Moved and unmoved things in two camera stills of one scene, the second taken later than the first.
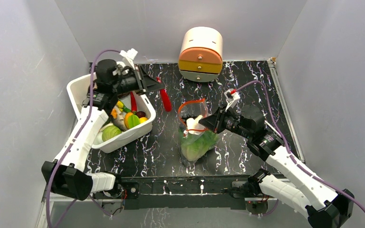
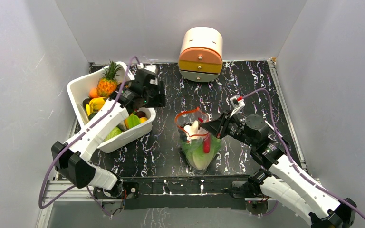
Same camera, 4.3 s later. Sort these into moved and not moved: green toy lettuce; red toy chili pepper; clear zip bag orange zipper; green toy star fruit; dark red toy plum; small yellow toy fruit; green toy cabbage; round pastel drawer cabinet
Moved: clear zip bag orange zipper; red toy chili pepper; green toy lettuce
Not moved: green toy star fruit; green toy cabbage; round pastel drawer cabinet; small yellow toy fruit; dark red toy plum
